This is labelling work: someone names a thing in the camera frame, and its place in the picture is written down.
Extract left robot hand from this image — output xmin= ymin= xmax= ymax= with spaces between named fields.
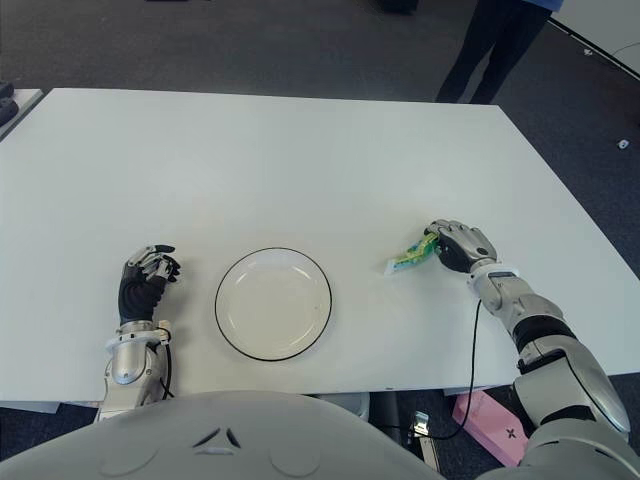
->
xmin=117 ymin=244 xmax=182 ymax=325

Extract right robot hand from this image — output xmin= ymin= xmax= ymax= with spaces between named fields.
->
xmin=423 ymin=218 xmax=500 ymax=275

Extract green toothpaste tube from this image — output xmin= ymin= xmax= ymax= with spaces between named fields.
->
xmin=383 ymin=234 xmax=442 ymax=277

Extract white plate black rim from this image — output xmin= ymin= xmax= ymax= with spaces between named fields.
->
xmin=214 ymin=246 xmax=335 ymax=362

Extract grey robot torso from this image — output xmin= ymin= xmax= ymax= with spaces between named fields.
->
xmin=0 ymin=390 xmax=446 ymax=480

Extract pink cardboard box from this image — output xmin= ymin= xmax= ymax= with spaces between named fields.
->
xmin=451 ymin=390 xmax=539 ymax=469

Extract person legs dark trousers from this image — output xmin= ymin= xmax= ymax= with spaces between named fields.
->
xmin=435 ymin=0 xmax=564 ymax=105

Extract white side table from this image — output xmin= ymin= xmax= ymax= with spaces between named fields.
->
xmin=0 ymin=88 xmax=44 ymax=141

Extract white background table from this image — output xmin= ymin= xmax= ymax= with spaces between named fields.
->
xmin=547 ymin=0 xmax=640 ymax=79

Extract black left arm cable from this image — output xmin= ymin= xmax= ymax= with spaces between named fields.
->
xmin=157 ymin=339 xmax=176 ymax=401

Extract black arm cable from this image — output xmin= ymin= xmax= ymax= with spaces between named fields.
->
xmin=157 ymin=339 xmax=176 ymax=401
xmin=419 ymin=299 xmax=482 ymax=441

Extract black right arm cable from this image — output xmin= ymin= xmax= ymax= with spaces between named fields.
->
xmin=419 ymin=299 xmax=482 ymax=441

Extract metal bracket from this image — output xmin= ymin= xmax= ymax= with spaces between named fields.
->
xmin=408 ymin=409 xmax=432 ymax=441

